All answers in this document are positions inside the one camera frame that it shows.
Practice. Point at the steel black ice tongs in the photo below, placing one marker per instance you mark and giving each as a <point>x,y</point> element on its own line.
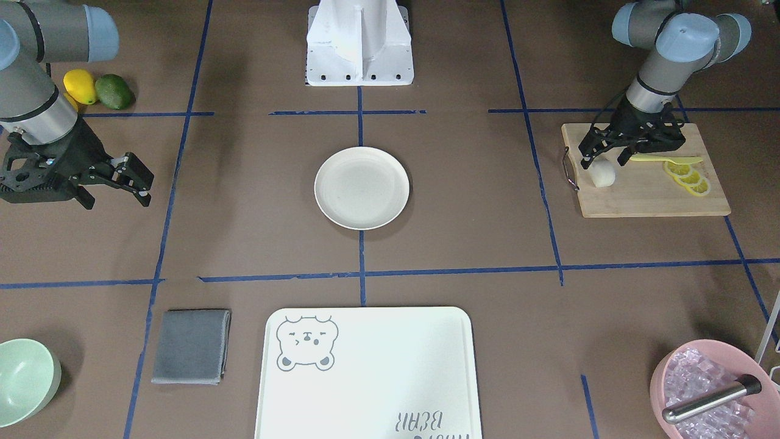
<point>744,385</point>

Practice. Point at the yellow lemon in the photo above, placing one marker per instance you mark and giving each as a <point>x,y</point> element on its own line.
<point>72,101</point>
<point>80,85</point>

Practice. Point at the yellow-green plastic knife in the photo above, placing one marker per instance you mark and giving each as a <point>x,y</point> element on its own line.
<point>682,161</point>

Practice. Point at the mint green bowl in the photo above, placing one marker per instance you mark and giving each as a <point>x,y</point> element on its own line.
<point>30,376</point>

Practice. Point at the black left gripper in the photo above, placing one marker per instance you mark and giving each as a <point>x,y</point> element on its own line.
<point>634,122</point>

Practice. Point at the beige round plate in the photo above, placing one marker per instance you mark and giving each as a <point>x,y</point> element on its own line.
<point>362,188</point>

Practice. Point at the bamboo cutting board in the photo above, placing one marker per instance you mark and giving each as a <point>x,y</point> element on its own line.
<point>643,189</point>

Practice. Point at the pink bowl with ice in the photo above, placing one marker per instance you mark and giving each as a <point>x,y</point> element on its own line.
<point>711,389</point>

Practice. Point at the lemon slices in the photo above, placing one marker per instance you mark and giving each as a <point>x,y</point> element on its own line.
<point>688,178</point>

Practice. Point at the white steamed bun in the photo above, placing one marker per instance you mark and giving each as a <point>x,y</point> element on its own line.
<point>602,173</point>

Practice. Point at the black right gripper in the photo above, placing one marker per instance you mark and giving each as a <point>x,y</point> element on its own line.
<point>83,153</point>

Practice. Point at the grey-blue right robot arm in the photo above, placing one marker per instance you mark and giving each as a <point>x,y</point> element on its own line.
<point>35,33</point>

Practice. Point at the white bear serving tray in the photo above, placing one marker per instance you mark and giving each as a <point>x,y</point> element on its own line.
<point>368,372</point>

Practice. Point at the folded grey cloth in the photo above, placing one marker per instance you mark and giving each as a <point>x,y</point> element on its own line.
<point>192,347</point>

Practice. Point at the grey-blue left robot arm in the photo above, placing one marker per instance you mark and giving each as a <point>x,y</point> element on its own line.
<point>680,43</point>

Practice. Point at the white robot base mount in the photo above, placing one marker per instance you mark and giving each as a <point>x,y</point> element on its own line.
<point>359,44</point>

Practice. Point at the green avocado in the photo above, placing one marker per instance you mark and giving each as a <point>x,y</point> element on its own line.
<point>113,91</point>

